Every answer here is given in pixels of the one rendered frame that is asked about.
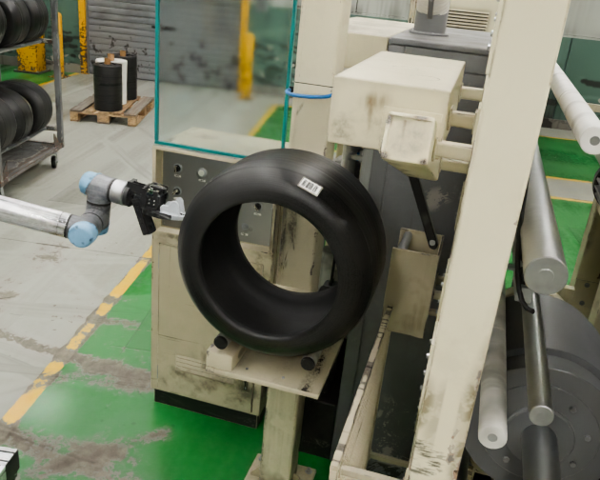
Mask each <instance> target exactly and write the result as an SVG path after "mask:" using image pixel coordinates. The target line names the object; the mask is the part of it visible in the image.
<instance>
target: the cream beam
mask: <svg viewBox="0 0 600 480"><path fill-rule="evenodd" d="M465 65H466V62H464V61H456V60H449V59H442V58H434V57H427V56H419V55H411V54H404V53H396V52H389V51H381V52H379V53H377V54H375V55H373V56H372V57H370V58H368V59H366V60H364V61H363V62H361V63H359V64H357V65H355V66H353V67H351V68H349V69H347V70H344V71H342V72H340V73H338V74H337V75H335V76H334V83H333V88H332V95H331V103H330V120H329V128H328V142H331V143H336V144H343V145H349V146H355V147H360V148H366V149H372V150H380V145H381V140H382V138H384V133H385V127H386V120H387V118H388V113H389V112H390V111H395V112H402V113H407V114H414V115H421V116H428V117H433V118H434V119H435V121H436V125H437V130H436V135H435V139H436V137H438V142H442V141H443V140H444V141H446V139H447V136H448V134H449V131H450V130H447V128H448V122H449V118H450V109H451V107H452V106H454V108H453V110H457V106H458V97H459V92H460V88H461V84H462V80H463V75H464V69H465Z"/></svg>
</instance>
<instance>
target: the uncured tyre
mask: <svg viewBox="0 0 600 480"><path fill-rule="evenodd" d="M303 177H306V178H307V179H309V180H311V181H312V182H314V183H315V184H317V185H319V186H321V187H323V188H322V190H321V191H320V193H319V194H318V196H315V195H313V194H311V193H310V192H308V191H306V190H303V189H302V188H300V187H298V186H297V185H298V184H299V182H300V181H301V180H302V178H303ZM251 202H264V203H271V204H275V205H279V206H282V207H285V208H287V209H290V210H293V211H295V212H296V213H298V214H300V215H301V216H303V217H304V218H306V219H307V220H308V221H309V222H310V223H312V224H313V225H314V226H315V227H316V228H317V229H318V231H319V232H320V233H321V234H322V236H323V237H324V238H325V240H326V241H327V243H328V245H329V247H330V250H331V252H332V254H333V257H334V260H335V264H336V268H337V275H338V283H337V284H336V285H334V286H332V287H330V288H328V289H326V290H320V291H316V292H296V291H290V290H285V289H282V288H279V287H277V286H275V285H273V284H272V283H271V282H269V281H268V280H266V279H265V278H264V277H263V276H261V275H260V274H259V273H258V272H257V271H256V270H255V269H254V267H253V266H252V265H251V264H250V262H249V260H248V259H247V257H246V255H245V253H244V252H243V250H242V247H241V244H240V240H239V235H238V217H239V212H240V209H241V207H242V204H245V203H251ZM177 252H178V263H179V269H180V272H181V276H182V279H183V282H184V285H185V287H186V289H187V292H188V294H189V296H190V298H191V300H192V302H193V303H194V305H195V306H196V308H198V310H199V311H200V312H201V314H202V315H203V316H204V317H205V318H206V319H207V320H208V322H209V323H210V324H211V325H212V326H214V327H215V328H216V329H217V330H218V331H220V332H221V333H222V334H223V335H225V336H226V337H228V338H229V339H230V340H231V341H233V342H235V343H237V344H239V345H241V346H243V347H245V348H247V349H250V350H254V351H257V352H261V353H265V354H268V355H275V356H300V355H306V354H311V353H314V352H318V351H320V350H323V349H326V348H328V347H329V346H331V345H333V344H335V343H336V342H338V341H339V340H341V339H342V338H343V337H345V336H346V335H347V334H348V333H350V332H351V331H352V330H353V329H354V328H355V327H356V326H357V324H358V323H359V322H360V321H361V319H362V318H363V316H364V315H365V313H366V311H367V310H368V308H369V305H370V302H371V299H372V297H373V295H374V293H375V291H376V288H377V286H378V284H379V281H380V279H381V276H382V273H383V270H384V267H385V262H386V252H387V245H386V235H385V230H384V226H383V222H382V219H381V216H380V214H379V211H378V209H377V207H376V205H375V203H374V201H373V200H372V198H371V196H370V194H369V193H368V191H367V190H366V188H365V187H364V186H363V185H362V184H361V182H360V181H359V180H358V179H357V178H356V177H355V176H354V175H353V174H351V173H350V172H349V171H348V170H346V169H345V168H344V167H342V166H341V165H339V164H338V163H336V162H334V161H332V160H331V159H329V158H327V157H325V156H323V155H320V154H317V153H314V152H311V151H307V150H298V149H271V150H262V151H258V152H256V153H254V154H251V155H249V156H247V157H245V158H243V159H241V160H239V161H238V162H236V163H235V164H233V165H232V166H230V167H229V168H227V169H226V170H223V171H222V172H220V173H219V174H217V175H216V176H214V178H213V180H212V181H211V182H209V183H208V184H207V185H206V186H205V187H204V186H203V187H202V188H201V189H200V191H198V192H197V193H196V195H195V196H194V197H193V199H192V200H191V202H190V205H189V207H188V209H187V211H186V213H185V216H184V218H183V221H182V224H181V227H180V231H179V236H178V246H177Z"/></svg>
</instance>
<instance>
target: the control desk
mask: <svg viewBox="0 0 600 480"><path fill-rule="evenodd" d="M241 159H243V158H237V157H231V156H227V155H221V154H215V153H209V152H203V151H199V150H188V149H182V148H177V147H172V146H166V145H160V144H154V145H152V182H155V183H158V184H162V185H165V186H168V187H169V189H168V193H169V196H168V199H167V200H166V203H167V202H168V201H175V200H176V199H177V198H178V197H180V198H182V199H183V201H184V209H185V211H187V209H188V207H189V205H190V202H191V200H192V199H193V197H194V196H195V195H196V193H197V192H198V191H200V189H201V188H202V187H203V186H204V185H205V184H206V183H207V182H209V180H211V178H213V177H214V176H216V175H217V174H219V173H220V172H222V171H223V170H226V169H227V168H229V167H230V166H232V165H233V164H235V163H236V162H238V161H239V160H241ZM282 217H283V207H282V206H279V205H275V204H271V203H264V202H251V203H245V204H242V207H241V209H240V212H239V217H238V235H239V240H240V244H241V247H242V250H243V252H244V253H245V255H246V257H247V259H248V260H249V262H250V264H251V265H252V266H253V267H254V269H255V270H256V271H257V272H258V273H259V274H260V275H261V276H263V277H264V278H265V279H266V280H268V281H269V282H271V283H272V284H276V281H277V271H278V260H279V250H280V239H281V231H282ZM152 219H153V223H154V226H155V228H156V231H155V232H153V233H152V239H151V380H150V387H151V388H154V401H155V402H159V403H162V404H166V405H170V406H173V407H176V408H180V409H183V410H190V411H193V412H197V413H201V414H205V415H207V416H211V417H215V418H218V419H222V420H226V421H229V422H232V423H236V424H239V425H243V426H247V427H250V428H254V429H256V428H257V426H258V424H259V423H260V421H261V419H262V417H263V416H264V414H265V412H266V404H267V388H268V387H266V386H262V385H258V384H254V383H251V382H247V381H243V380H239V379H235V378H231V377H228V376H224V375H220V374H216V373H213V372H209V371H206V363H207V349H208V348H209V347H210V345H211V344H212V343H213V341H214V338H215V337H216V336H217V335H218V333H219V332H220V331H218V330H217V329H216V328H215V327H214V326H212V325H211V324H210V323H209V322H208V320H207V319H206V318H205V317H204V316H203V315H202V314H201V312H200V311H199V310H198V308H196V306H195V305H194V303H193V302H192V300H191V298H190V296H189V294H188V292H187V289H186V287H185V285H184V282H183V279H182V276H181V272H180V269H179V263H178V252H177V246H178V236H179V231H180V227H181V224H182V221H176V220H165V219H158V218H154V217H152Z"/></svg>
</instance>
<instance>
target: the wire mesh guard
mask: <svg viewBox="0 0 600 480"><path fill-rule="evenodd" d="M392 309H393V306H392V305H388V306H387V309H386V312H385V315H384V318H383V320H382V323H381V326H380V329H379V331H378V333H377V336H376V339H375V342H374V344H373V347H372V350H371V353H370V357H369V360H368V363H367V365H366V367H365V370H364V373H363V376H362V378H361V381H360V384H359V387H358V390H357V392H356V394H355V397H354V400H353V402H352V405H351V408H350V413H349V415H348V418H347V421H346V424H345V426H344V428H343V431H342V434H341V437H340V439H339V442H338V445H337V448H336V450H335V453H334V455H333V458H332V461H331V463H330V475H329V480H358V479H354V478H350V477H348V476H344V475H343V476H342V475H341V476H340V478H338V473H339V468H340V465H341V462H342V460H344V464H345V465H349V466H353V467H356V468H359V469H363V470H365V469H366V468H367V465H368V462H369V457H370V449H371V444H372V438H373V433H374V427H375V421H376V415H377V410H378V404H379V399H380V393H381V388H382V382H383V376H384V370H385V365H386V359H387V353H388V348H389V342H390V331H388V330H387V326H388V323H389V320H390V316H391V313H392ZM361 408H362V409H361ZM358 411H359V412H358ZM358 426H359V427H358ZM344 453H345V454H344ZM345 456H346V457H345ZM346 459H347V460H346ZM347 461H348V462H347ZM343 477H344V478H343Z"/></svg>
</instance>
